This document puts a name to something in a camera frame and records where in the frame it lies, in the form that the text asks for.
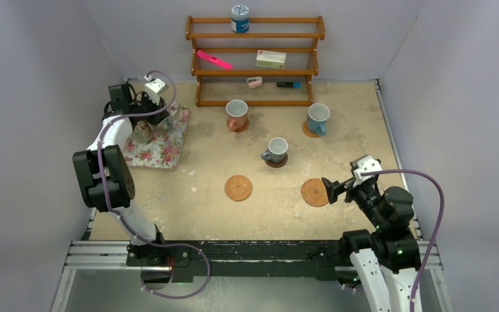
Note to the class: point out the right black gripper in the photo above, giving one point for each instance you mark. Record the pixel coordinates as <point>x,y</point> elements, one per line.
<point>334,188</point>

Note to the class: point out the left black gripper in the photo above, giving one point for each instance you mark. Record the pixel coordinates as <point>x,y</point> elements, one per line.
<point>144,97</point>

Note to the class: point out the small grey mug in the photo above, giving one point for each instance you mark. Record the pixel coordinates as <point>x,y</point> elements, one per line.
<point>276,151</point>

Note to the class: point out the blue mug white inside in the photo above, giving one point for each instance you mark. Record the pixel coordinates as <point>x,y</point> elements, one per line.
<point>317,116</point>

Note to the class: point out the brown orange mug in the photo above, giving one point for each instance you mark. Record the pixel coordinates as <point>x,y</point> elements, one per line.
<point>236,108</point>

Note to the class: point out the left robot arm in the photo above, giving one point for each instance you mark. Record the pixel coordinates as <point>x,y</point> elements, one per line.
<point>103,176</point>

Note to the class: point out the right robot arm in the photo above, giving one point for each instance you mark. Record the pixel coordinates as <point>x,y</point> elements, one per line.
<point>388,259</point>

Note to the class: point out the woven rattan coaster right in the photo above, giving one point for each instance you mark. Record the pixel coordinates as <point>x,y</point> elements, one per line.
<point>314,192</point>

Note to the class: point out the woven rattan coaster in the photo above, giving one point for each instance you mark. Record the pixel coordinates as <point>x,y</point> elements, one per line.
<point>314,192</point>
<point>238,188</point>

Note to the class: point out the light wooden coaster right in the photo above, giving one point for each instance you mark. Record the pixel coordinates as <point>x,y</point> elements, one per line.
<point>307,132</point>

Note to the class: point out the light wooden coaster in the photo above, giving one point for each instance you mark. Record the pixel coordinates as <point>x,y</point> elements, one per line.
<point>237,125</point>
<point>307,132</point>

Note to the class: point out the dark brown wooden coaster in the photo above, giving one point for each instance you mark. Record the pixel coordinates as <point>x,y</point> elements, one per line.
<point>279,164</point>

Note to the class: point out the woven rattan coaster left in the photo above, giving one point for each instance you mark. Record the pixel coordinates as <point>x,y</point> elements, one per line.
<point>238,188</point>

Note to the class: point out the light wooden coaster left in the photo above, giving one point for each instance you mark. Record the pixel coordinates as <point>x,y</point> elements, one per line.
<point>237,125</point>

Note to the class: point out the beige floral mug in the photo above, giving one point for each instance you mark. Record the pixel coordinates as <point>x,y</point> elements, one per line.
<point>143,131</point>

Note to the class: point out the floral serving tray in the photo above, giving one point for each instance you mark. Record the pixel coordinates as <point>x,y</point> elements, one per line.
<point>163,149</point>

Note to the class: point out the pink marker pen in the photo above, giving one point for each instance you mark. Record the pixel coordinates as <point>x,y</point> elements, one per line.
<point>214,60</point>

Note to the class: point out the pink tape dispenser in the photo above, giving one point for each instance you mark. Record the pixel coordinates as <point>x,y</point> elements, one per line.
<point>254,82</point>

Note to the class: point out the black blue marker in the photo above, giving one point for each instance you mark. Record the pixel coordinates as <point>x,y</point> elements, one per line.
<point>284,84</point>

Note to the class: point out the blue-lidded white jar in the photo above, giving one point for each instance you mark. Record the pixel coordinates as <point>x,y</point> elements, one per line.
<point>240,16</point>

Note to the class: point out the green white small box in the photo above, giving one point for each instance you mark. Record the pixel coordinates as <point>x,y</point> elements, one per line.
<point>270,59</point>

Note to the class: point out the wooden three-tier shelf rack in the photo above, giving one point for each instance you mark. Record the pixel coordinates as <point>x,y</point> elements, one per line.
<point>312,68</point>

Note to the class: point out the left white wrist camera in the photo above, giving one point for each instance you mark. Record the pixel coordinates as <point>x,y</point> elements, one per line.
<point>154,87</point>

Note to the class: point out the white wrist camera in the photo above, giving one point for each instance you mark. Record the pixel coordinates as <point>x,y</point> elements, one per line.
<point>154,87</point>
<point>363,169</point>

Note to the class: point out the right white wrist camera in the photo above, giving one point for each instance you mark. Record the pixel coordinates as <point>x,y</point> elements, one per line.
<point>363,169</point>

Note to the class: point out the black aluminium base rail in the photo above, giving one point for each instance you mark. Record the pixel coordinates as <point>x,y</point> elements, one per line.
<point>323,260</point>

